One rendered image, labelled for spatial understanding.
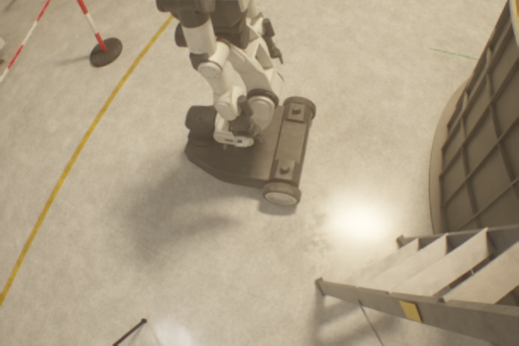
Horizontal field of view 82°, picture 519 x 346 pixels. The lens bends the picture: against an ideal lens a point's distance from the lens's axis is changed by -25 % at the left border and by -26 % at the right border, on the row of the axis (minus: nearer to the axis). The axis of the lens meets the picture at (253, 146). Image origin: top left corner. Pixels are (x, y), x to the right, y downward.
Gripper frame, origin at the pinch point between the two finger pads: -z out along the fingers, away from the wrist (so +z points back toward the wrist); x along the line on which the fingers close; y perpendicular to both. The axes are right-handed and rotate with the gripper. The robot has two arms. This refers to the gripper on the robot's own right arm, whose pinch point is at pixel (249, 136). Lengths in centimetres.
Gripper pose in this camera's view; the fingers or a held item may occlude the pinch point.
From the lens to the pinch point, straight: 164.0
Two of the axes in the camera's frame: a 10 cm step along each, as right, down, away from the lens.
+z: -2.8, -5.0, -8.1
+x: 9.3, 0.5, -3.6
